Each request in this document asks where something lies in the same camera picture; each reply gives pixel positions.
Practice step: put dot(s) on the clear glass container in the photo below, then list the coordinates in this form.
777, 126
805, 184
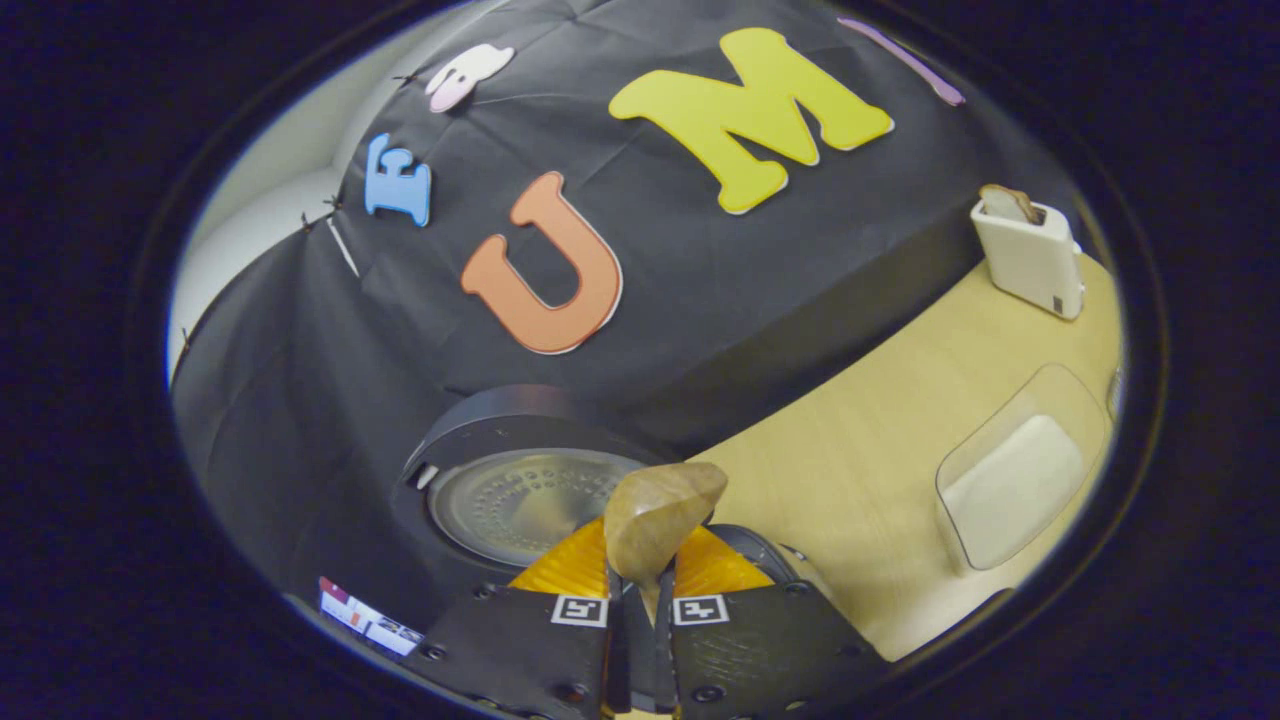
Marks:
1040, 400

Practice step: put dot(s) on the white toaster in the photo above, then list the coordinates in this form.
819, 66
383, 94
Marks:
1030, 260

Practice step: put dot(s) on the grey rice cooker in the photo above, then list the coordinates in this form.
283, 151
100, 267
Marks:
520, 500

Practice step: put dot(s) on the bread slice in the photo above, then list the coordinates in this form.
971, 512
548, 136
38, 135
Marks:
1005, 203

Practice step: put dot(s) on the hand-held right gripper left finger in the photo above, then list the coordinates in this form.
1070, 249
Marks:
615, 650

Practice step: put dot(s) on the white rice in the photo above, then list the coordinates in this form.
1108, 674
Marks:
1010, 490

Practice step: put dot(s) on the wooden spoon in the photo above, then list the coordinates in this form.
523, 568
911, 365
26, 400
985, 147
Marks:
655, 515

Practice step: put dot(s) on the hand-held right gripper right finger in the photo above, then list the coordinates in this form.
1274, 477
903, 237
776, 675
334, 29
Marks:
664, 650

